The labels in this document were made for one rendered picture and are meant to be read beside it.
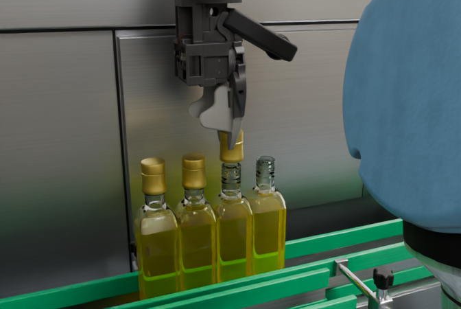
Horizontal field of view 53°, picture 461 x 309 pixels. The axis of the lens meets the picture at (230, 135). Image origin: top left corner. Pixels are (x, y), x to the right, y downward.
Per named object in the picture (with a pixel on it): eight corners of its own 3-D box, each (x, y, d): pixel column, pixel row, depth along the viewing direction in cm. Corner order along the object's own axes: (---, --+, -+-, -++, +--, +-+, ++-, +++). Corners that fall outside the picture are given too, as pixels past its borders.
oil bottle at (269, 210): (270, 290, 83) (274, 178, 77) (284, 309, 78) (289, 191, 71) (241, 296, 81) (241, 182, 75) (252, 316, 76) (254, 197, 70)
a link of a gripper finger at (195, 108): (186, 135, 71) (186, 77, 67) (222, 131, 73) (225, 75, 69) (191, 145, 68) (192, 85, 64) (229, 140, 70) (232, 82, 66)
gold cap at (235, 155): (238, 154, 71) (239, 126, 70) (247, 161, 68) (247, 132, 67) (216, 156, 70) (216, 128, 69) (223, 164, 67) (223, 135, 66)
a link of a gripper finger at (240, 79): (223, 115, 66) (220, 53, 64) (236, 115, 66) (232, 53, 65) (235, 119, 61) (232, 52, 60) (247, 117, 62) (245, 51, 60)
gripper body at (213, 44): (174, 80, 67) (171, -8, 63) (230, 76, 69) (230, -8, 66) (187, 91, 60) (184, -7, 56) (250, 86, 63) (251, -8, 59)
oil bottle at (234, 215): (241, 298, 81) (241, 184, 74) (253, 318, 76) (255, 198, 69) (209, 305, 79) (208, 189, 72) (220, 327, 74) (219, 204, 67)
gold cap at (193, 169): (202, 178, 70) (202, 151, 69) (209, 187, 67) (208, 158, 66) (179, 181, 69) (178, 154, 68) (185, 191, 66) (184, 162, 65)
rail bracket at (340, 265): (343, 299, 80) (348, 233, 76) (411, 370, 65) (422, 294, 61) (328, 302, 79) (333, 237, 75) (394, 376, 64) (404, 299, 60)
